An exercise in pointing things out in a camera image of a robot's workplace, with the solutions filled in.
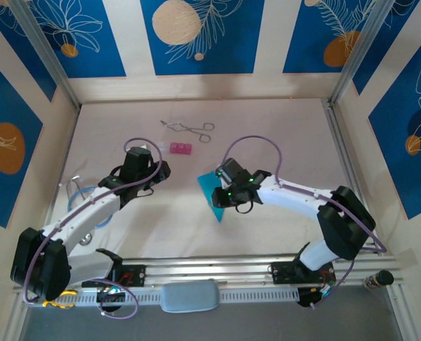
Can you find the blue paper sheet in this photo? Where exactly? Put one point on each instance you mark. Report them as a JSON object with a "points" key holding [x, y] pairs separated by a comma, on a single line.
{"points": [[206, 183]]}

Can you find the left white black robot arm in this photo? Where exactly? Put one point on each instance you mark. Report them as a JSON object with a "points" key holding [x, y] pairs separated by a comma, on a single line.
{"points": [[79, 220]]}

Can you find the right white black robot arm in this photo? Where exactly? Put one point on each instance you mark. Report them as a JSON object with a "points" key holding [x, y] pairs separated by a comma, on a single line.
{"points": [[292, 199]]}

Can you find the white table cover sheet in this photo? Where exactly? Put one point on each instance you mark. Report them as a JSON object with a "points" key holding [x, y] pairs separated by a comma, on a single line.
{"points": [[181, 231]]}

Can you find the small clear plastic cap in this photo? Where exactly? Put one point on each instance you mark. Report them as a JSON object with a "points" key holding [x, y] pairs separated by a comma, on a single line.
{"points": [[164, 147]]}

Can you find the pink pill box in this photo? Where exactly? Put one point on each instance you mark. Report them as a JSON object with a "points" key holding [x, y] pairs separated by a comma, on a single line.
{"points": [[181, 148]]}

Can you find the blue stethoscope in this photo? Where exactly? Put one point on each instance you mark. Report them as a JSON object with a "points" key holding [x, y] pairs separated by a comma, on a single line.
{"points": [[86, 239]]}

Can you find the grey zip pouch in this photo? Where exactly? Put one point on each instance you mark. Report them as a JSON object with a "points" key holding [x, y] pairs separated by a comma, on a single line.
{"points": [[190, 296]]}

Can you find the dark capped labelled bottle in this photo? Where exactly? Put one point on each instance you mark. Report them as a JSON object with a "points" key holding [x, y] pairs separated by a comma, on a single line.
{"points": [[382, 277]]}

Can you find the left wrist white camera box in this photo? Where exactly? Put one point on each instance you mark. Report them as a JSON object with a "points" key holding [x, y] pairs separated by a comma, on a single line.
{"points": [[145, 146]]}

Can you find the aluminium mounting rail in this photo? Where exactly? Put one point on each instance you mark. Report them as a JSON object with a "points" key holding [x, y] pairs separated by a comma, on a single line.
{"points": [[210, 270]]}

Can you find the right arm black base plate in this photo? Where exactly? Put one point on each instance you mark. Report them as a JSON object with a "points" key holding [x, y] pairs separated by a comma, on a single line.
{"points": [[284, 271]]}

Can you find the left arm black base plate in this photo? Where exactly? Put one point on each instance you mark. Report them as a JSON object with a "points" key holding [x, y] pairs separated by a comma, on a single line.
{"points": [[135, 275]]}

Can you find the aluminium side rail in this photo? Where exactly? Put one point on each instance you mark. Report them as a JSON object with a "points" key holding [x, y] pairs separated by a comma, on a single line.
{"points": [[337, 124]]}

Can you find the aluminium frame post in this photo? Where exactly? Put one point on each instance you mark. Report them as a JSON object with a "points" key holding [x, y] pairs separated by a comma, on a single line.
{"points": [[47, 53], [358, 53]]}

